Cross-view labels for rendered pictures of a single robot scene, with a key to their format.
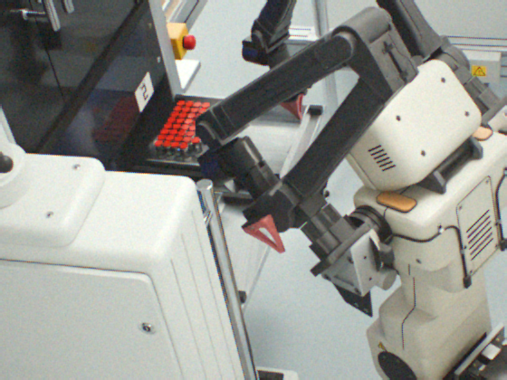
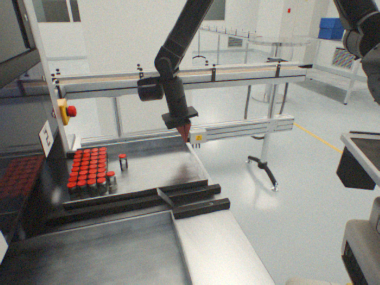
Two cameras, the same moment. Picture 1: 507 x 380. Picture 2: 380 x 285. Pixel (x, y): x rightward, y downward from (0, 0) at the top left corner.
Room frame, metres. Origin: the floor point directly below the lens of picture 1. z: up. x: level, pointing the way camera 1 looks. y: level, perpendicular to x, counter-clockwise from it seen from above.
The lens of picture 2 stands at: (1.36, 0.30, 1.29)
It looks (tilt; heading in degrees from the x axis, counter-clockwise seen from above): 28 degrees down; 319
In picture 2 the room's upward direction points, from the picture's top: straight up
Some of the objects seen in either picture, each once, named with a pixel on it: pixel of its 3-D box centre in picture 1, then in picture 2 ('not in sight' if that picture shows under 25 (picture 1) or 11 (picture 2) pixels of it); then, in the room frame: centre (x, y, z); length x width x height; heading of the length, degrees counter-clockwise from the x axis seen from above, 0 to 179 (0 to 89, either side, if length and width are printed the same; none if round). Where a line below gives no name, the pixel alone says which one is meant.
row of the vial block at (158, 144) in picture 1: (171, 129); (77, 173); (1.97, 0.17, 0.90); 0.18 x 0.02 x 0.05; 154
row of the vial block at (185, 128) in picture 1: (188, 130); (94, 171); (1.95, 0.13, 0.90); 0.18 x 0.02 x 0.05; 154
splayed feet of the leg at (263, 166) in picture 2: not in sight; (262, 168); (2.29, -1.37, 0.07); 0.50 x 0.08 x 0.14; 154
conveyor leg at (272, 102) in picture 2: not in sight; (268, 128); (2.29, -1.37, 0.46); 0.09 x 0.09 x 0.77; 64
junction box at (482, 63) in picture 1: (480, 66); (198, 136); (2.50, -0.79, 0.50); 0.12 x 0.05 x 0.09; 64
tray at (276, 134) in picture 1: (230, 137); (135, 167); (1.90, 0.03, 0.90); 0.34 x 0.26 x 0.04; 64
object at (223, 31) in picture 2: not in sight; (219, 30); (5.58, -4.39, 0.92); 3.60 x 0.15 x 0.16; 154
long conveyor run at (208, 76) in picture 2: not in sight; (176, 76); (2.61, -0.70, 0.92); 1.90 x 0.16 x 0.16; 64
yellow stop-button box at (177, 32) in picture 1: (172, 41); (56, 113); (2.22, 0.13, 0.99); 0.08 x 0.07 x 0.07; 64
